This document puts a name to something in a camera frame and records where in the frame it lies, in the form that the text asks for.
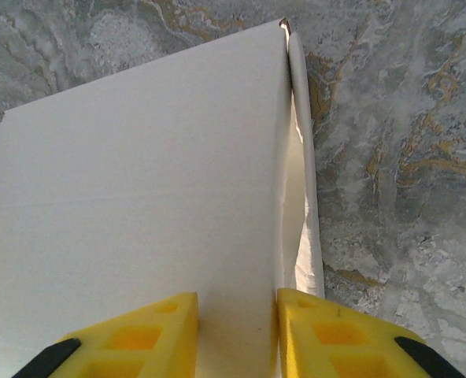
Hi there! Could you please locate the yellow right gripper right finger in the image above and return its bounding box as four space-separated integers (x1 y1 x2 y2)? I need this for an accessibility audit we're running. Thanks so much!
276 287 464 378

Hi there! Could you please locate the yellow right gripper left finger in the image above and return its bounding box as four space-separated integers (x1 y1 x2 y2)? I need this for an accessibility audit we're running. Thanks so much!
18 291 200 378

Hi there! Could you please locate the white paper box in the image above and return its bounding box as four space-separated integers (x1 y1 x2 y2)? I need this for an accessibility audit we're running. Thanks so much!
0 17 327 378

